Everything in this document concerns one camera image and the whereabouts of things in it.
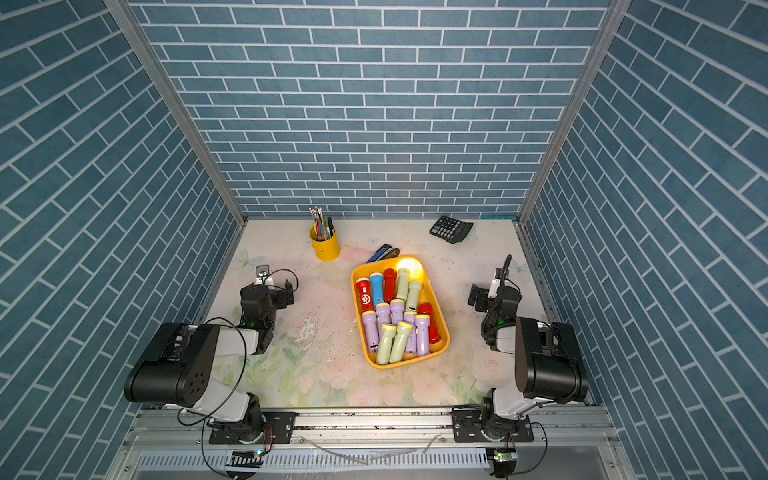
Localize purple flashlight slanted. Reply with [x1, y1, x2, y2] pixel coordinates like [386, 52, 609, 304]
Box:
[375, 302, 391, 329]

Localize green flashlight slanted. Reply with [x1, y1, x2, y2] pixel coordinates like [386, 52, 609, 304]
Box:
[389, 321, 410, 364]

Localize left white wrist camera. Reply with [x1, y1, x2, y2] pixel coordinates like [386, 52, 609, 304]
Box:
[254, 264, 274, 285]

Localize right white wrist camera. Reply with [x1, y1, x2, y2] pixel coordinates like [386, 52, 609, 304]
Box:
[487, 268, 504, 299]

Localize yellow pen cup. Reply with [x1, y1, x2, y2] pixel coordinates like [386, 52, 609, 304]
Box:
[309, 229, 341, 262]

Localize purple flashlight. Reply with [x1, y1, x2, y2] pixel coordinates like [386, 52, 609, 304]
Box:
[415, 314, 430, 357]
[390, 298, 405, 326]
[404, 311, 417, 354]
[361, 310, 379, 354]

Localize purple flashlight bottom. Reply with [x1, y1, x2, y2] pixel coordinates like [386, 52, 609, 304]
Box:
[361, 310, 379, 354]

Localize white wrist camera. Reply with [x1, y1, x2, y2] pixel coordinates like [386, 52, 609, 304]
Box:
[254, 264, 274, 285]
[487, 268, 504, 299]

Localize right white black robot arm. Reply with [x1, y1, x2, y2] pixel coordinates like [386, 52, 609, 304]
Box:
[451, 281, 589, 443]

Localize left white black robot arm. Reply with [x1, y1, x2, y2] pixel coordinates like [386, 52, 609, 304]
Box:
[124, 280, 296, 447]

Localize blue black stapler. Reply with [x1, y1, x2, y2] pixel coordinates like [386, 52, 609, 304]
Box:
[367, 244, 400, 263]

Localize pens in cup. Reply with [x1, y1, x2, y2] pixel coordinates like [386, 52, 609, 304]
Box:
[310, 207, 334, 242]

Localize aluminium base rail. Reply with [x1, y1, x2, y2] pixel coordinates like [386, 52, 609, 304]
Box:
[107, 405, 632, 479]

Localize black calculator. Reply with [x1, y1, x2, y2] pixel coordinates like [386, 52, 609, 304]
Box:
[429, 216, 474, 244]

